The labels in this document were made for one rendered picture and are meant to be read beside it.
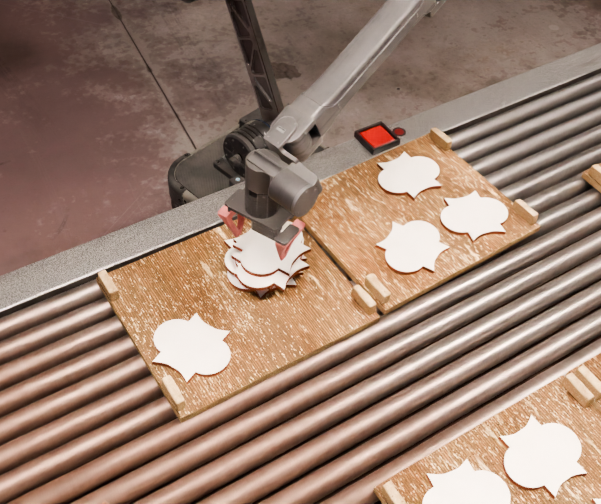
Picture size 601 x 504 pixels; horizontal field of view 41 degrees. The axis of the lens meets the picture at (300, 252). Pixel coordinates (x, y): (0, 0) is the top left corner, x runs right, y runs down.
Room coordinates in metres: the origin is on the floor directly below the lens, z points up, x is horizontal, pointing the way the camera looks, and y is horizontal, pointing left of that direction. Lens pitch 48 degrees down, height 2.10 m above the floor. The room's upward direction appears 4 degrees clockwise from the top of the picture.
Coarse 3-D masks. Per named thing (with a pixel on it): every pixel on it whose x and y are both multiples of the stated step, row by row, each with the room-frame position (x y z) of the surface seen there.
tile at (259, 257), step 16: (288, 224) 1.05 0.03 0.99; (256, 240) 1.01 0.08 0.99; (272, 240) 1.01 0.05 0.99; (240, 256) 0.96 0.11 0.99; (256, 256) 0.97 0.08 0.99; (272, 256) 0.97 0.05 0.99; (288, 256) 0.97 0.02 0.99; (256, 272) 0.93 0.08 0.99; (272, 272) 0.93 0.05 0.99; (288, 272) 0.93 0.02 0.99
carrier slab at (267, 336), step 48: (192, 240) 1.05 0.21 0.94; (144, 288) 0.92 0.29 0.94; (192, 288) 0.93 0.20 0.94; (288, 288) 0.94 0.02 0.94; (336, 288) 0.95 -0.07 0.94; (144, 336) 0.81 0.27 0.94; (240, 336) 0.83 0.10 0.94; (288, 336) 0.83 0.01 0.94; (336, 336) 0.84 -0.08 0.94; (192, 384) 0.72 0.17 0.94; (240, 384) 0.73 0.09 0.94
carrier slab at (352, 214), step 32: (384, 160) 1.32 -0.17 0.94; (448, 160) 1.34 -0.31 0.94; (352, 192) 1.22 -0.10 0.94; (384, 192) 1.22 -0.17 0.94; (448, 192) 1.24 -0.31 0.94; (480, 192) 1.24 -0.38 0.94; (320, 224) 1.12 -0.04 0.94; (352, 224) 1.12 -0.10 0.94; (384, 224) 1.13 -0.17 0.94; (512, 224) 1.15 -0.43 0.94; (352, 256) 1.03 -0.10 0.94; (384, 256) 1.04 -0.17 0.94; (448, 256) 1.05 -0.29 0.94; (480, 256) 1.06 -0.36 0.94; (416, 288) 0.96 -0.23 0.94
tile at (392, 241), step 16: (416, 224) 1.12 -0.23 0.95; (384, 240) 1.07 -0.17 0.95; (400, 240) 1.08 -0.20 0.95; (416, 240) 1.08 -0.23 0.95; (432, 240) 1.08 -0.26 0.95; (400, 256) 1.03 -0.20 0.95; (416, 256) 1.04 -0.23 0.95; (432, 256) 1.04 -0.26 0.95; (400, 272) 1.00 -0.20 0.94; (416, 272) 1.00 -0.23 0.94; (432, 272) 1.00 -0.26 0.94
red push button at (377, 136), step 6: (378, 126) 1.45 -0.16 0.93; (366, 132) 1.42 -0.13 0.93; (372, 132) 1.42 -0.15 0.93; (378, 132) 1.43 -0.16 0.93; (384, 132) 1.43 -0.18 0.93; (366, 138) 1.40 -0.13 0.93; (372, 138) 1.40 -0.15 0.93; (378, 138) 1.40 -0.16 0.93; (384, 138) 1.41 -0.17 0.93; (390, 138) 1.41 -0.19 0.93; (372, 144) 1.38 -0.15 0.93; (378, 144) 1.38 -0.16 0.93
